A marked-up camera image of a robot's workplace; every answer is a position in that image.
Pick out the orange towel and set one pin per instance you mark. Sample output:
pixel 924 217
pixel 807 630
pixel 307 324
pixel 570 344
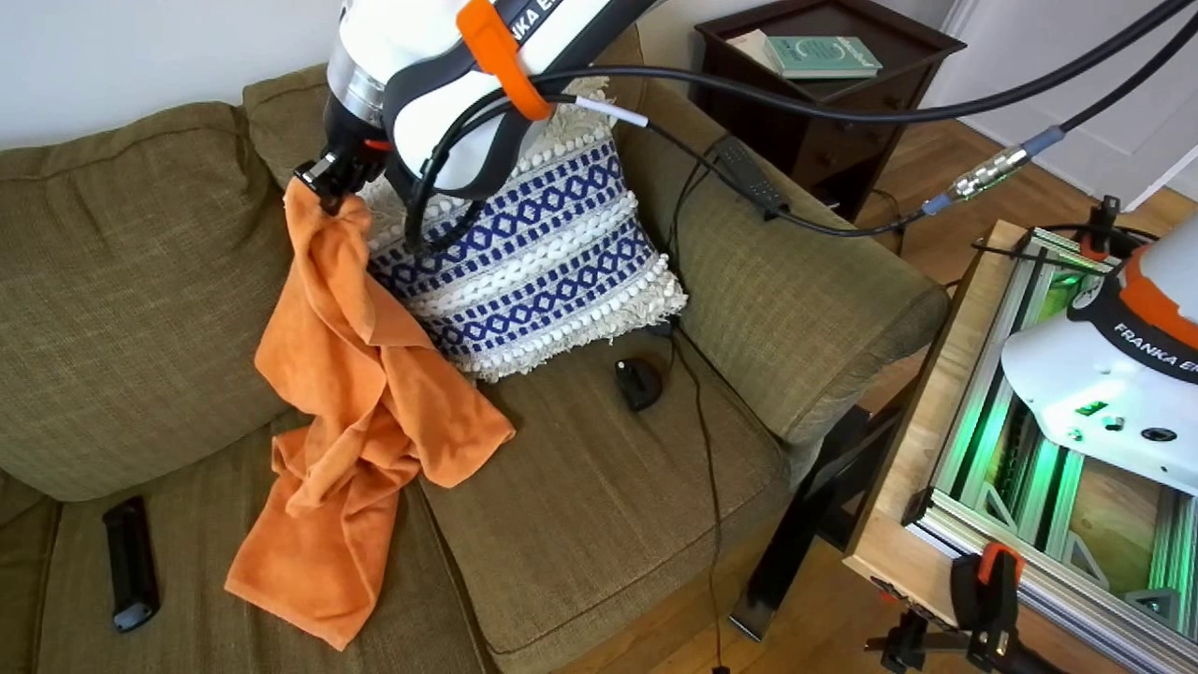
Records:
pixel 339 376

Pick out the olive green fabric sofa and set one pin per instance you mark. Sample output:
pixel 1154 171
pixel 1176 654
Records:
pixel 761 311

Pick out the long black remote control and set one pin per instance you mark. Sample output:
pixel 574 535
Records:
pixel 755 181

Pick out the wooden robot cart board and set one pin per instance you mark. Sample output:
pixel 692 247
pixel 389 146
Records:
pixel 912 424

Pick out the black remote with grey end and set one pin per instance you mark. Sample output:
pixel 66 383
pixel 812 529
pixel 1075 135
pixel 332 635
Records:
pixel 128 563

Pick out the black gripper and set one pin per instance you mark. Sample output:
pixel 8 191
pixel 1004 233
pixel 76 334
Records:
pixel 340 160

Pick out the wide olive sofa back cushion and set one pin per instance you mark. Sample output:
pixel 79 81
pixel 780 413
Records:
pixel 149 284

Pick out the olive sofa seat cushion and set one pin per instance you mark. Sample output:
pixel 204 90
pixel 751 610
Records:
pixel 162 512
pixel 610 512

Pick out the white and blue throw pillow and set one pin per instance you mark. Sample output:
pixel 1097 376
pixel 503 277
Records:
pixel 535 247

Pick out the dark wooden side table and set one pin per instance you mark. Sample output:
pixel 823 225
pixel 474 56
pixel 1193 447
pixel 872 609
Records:
pixel 837 126

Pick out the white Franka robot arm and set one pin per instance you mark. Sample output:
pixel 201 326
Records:
pixel 398 32

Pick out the narrow olive sofa back cushion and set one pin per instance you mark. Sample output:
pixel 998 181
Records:
pixel 280 126

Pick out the aluminium profile frame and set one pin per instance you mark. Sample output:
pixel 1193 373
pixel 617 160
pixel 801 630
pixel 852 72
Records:
pixel 998 437

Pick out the green book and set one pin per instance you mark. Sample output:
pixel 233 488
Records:
pixel 818 56

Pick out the black and orange clamp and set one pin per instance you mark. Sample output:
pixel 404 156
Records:
pixel 987 593

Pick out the white paper booklet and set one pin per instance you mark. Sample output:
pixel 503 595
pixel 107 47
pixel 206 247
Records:
pixel 751 52

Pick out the small black rounded device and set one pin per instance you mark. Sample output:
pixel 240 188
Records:
pixel 637 383

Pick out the small black clamp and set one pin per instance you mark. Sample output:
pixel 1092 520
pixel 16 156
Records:
pixel 1097 231

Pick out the black metal cart leg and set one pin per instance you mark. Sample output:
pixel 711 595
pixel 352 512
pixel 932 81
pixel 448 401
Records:
pixel 786 548

